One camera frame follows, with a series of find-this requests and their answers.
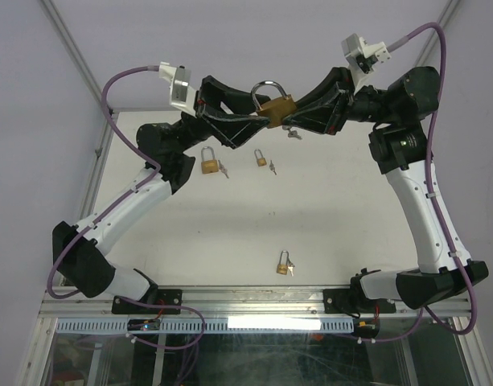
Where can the right aluminium frame post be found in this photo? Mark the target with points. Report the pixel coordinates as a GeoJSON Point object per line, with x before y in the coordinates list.
{"type": "Point", "coordinates": [448, 14]}

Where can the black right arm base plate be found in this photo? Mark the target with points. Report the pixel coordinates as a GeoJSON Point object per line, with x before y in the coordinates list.
{"type": "Point", "coordinates": [347, 301]}

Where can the brass padlock with keys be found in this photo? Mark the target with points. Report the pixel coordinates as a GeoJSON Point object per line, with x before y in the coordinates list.
{"type": "Point", "coordinates": [282, 265]}

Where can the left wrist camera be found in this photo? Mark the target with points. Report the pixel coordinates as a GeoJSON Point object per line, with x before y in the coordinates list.
{"type": "Point", "coordinates": [182, 95]}

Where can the small brass padlock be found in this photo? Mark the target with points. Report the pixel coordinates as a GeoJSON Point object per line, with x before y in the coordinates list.
{"type": "Point", "coordinates": [260, 159]}

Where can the grey slotted cable duct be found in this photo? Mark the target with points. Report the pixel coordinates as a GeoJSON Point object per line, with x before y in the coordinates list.
{"type": "Point", "coordinates": [228, 325]}

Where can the medium brass padlock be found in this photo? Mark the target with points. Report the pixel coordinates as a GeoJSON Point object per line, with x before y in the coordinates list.
{"type": "Point", "coordinates": [209, 163]}

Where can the left aluminium frame post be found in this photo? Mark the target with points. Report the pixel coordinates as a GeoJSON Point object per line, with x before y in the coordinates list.
{"type": "Point", "coordinates": [62, 31]}

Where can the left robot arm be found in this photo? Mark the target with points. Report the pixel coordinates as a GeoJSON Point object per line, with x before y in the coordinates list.
{"type": "Point", "coordinates": [80, 250]}

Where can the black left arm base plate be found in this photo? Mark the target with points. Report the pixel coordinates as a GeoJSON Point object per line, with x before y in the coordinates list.
{"type": "Point", "coordinates": [166, 301]}

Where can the aluminium front rail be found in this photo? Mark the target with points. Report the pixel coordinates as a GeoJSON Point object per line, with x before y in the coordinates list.
{"type": "Point", "coordinates": [216, 301]}

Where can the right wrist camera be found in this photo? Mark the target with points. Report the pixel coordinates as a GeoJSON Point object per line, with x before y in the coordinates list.
{"type": "Point", "coordinates": [362, 58]}

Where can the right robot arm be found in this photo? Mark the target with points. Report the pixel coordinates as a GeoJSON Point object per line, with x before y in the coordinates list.
{"type": "Point", "coordinates": [401, 150]}

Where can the aluminium frame post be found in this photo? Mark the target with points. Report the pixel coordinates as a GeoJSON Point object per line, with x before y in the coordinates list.
{"type": "Point", "coordinates": [448, 14]}
{"type": "Point", "coordinates": [62, 31]}

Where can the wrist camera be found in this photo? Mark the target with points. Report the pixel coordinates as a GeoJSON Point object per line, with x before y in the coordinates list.
{"type": "Point", "coordinates": [362, 58]}
{"type": "Point", "coordinates": [182, 95]}

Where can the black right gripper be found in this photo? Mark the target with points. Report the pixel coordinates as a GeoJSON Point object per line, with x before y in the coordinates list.
{"type": "Point", "coordinates": [331, 110]}

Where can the large brass padlock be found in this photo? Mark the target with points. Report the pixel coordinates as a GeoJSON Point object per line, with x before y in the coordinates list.
{"type": "Point", "coordinates": [275, 110]}

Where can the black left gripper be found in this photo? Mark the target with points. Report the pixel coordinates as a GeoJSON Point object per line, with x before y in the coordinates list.
{"type": "Point", "coordinates": [230, 131]}

